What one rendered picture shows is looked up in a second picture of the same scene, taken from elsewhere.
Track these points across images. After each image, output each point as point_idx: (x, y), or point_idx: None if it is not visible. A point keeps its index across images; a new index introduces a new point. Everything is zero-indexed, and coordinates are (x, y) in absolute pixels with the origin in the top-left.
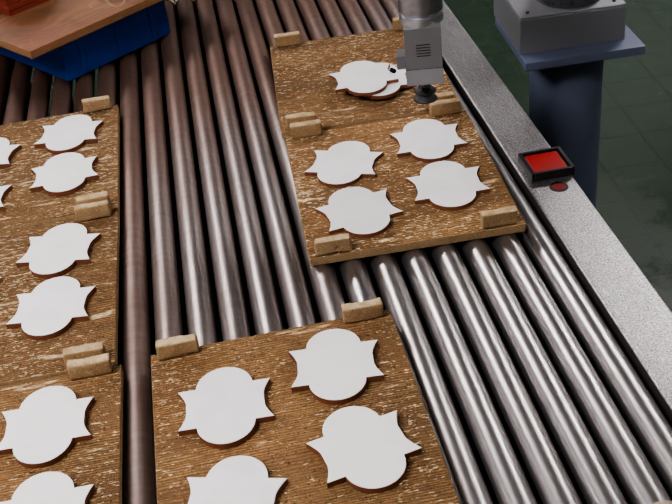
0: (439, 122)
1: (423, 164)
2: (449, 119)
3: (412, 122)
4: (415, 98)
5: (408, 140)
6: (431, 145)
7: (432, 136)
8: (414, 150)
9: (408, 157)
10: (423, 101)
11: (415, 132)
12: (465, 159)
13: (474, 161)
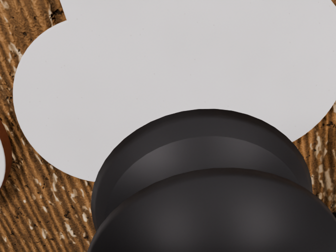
0: (298, 132)
1: (3, 73)
2: (332, 156)
3: (330, 19)
4: (172, 140)
5: (165, 5)
6: (116, 107)
7: (189, 108)
8: (74, 37)
9: (53, 8)
10: (103, 212)
11: (234, 36)
12: (53, 205)
13: (42, 228)
